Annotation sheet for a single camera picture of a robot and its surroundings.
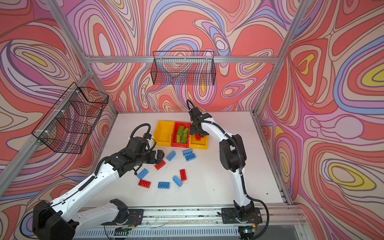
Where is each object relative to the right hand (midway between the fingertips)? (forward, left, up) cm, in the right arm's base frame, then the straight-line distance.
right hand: (199, 134), depth 98 cm
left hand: (-18, +23, +9) cm, 31 cm away
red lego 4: (-29, +33, -6) cm, 45 cm away
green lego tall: (+6, +13, -2) cm, 15 cm away
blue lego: (-13, +19, -4) cm, 23 cm away
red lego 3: (-19, +25, -6) cm, 32 cm away
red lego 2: (-25, +11, -5) cm, 28 cm away
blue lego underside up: (-14, +7, -5) cm, 16 cm away
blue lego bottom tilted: (-29, +14, -5) cm, 33 cm away
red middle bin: (+5, +17, -3) cm, 18 cm away
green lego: (-2, +11, -3) cm, 12 cm away
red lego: (0, +1, -4) cm, 4 cm away
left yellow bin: (+5, +26, -5) cm, 27 cm away
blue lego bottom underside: (-31, +22, -5) cm, 38 cm away
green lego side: (0, +15, -4) cm, 15 cm away
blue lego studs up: (-10, +8, -5) cm, 14 cm away
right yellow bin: (-5, -1, -4) cm, 7 cm away
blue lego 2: (-24, +35, -4) cm, 43 cm away
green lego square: (+3, +10, -2) cm, 10 cm away
